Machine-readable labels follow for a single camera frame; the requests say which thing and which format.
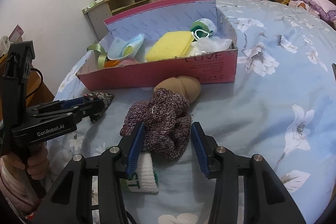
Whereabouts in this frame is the green white sock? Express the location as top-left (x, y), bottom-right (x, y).
top-left (120, 152), bottom-right (158, 194)
top-left (190, 18), bottom-right (217, 40)

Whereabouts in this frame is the purple knitted sock bundle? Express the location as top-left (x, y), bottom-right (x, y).
top-left (120, 88), bottom-right (192, 160)

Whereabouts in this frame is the dark floral fabric pouch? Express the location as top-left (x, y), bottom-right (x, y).
top-left (83, 92), bottom-right (114, 123)

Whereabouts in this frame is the tan stocking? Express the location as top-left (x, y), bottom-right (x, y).
top-left (154, 76), bottom-right (201, 103)

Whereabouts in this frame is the green satin ribbon bow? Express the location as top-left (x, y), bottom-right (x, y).
top-left (87, 43), bottom-right (107, 69)

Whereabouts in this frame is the white plastic bag with rings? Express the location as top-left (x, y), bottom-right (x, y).
top-left (187, 29), bottom-right (232, 56)

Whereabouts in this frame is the pink round soft object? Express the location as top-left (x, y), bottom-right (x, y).
top-left (119, 59), bottom-right (138, 65)

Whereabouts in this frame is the left hand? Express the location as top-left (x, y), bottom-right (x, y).
top-left (2, 142), bottom-right (50, 182)

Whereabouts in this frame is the upper orange cloth bundle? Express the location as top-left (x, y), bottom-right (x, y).
top-left (104, 60), bottom-right (121, 68)

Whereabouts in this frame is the light blue face mask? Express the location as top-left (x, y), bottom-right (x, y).
top-left (107, 34), bottom-right (145, 61)

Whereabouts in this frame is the floral blue bedspread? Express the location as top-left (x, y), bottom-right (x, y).
top-left (48, 0), bottom-right (335, 223)

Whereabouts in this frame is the white shelf desk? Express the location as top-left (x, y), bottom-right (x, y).
top-left (82, 0), bottom-right (151, 41)

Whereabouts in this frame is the yellow sponge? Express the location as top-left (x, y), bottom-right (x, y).
top-left (145, 31), bottom-right (194, 62)

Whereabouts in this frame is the pink cardboard box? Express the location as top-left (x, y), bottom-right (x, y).
top-left (76, 0), bottom-right (238, 90)

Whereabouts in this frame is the pink ruffled pillow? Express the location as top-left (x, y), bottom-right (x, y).
top-left (289, 0), bottom-right (335, 22)

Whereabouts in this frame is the black cable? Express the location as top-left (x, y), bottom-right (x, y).
top-left (26, 67), bottom-right (44, 101)

